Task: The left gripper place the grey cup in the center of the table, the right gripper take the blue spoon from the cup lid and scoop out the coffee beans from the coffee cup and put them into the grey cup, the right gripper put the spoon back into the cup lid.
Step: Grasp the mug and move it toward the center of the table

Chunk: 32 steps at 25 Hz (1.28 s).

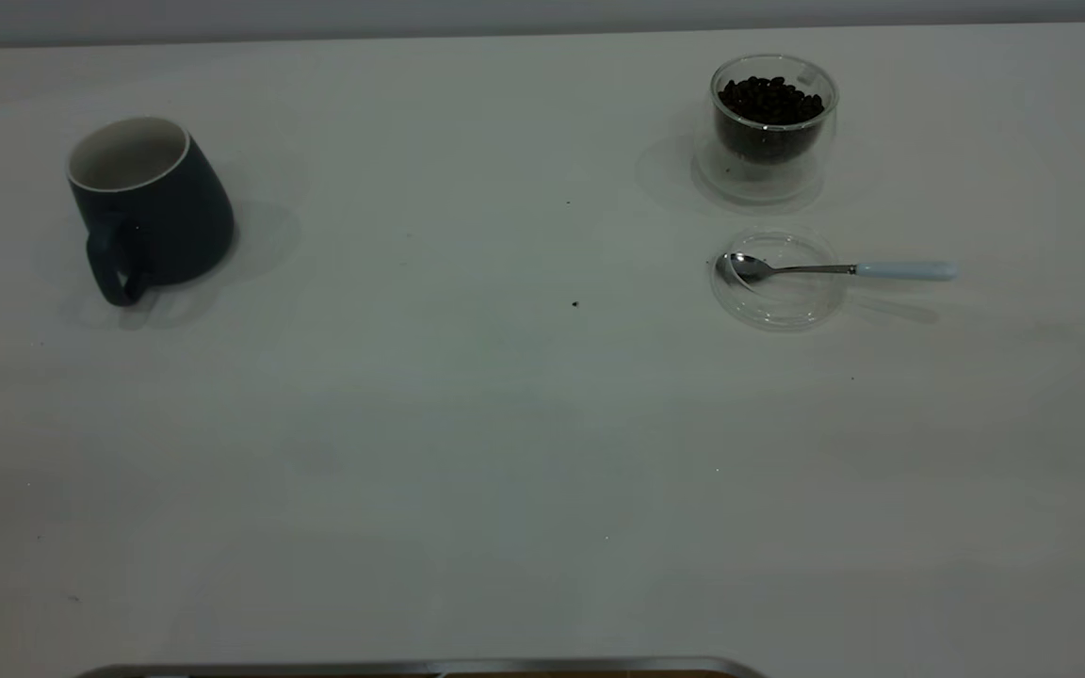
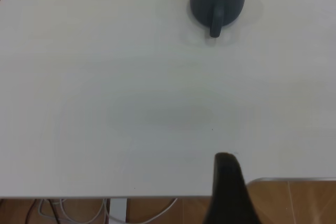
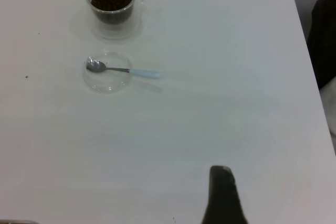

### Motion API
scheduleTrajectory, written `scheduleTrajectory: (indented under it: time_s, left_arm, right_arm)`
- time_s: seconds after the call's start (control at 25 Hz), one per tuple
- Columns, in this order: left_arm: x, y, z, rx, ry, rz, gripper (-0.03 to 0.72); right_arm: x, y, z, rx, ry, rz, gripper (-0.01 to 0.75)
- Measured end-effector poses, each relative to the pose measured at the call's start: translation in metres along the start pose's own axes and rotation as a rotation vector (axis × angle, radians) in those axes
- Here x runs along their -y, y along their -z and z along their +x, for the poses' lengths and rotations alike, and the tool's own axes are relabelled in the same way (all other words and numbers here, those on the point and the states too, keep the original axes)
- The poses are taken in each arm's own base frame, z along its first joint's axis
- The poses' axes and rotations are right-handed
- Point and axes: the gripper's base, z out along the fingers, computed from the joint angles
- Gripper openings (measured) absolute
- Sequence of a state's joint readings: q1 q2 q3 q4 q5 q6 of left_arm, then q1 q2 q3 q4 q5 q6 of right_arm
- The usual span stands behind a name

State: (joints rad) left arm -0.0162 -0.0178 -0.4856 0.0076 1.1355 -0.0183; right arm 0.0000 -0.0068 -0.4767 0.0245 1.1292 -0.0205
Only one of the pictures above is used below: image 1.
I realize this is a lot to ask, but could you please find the metal spoon light blue handle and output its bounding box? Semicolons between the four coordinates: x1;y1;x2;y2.
715;252;960;287

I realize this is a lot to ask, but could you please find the dark grey ceramic mug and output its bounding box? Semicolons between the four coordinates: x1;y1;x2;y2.
66;115;236;308

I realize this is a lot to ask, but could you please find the clear round glass lid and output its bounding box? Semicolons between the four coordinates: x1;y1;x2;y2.
709;229;848;331

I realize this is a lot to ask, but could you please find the dark coffee beans pile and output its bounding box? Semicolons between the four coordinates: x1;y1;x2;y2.
714;75;828;166

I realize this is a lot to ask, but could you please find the clear double-wall glass cup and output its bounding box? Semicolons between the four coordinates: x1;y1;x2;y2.
693;54;840;204

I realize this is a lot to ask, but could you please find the silver metal frame bar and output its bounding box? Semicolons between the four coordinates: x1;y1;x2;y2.
72;656;769;678

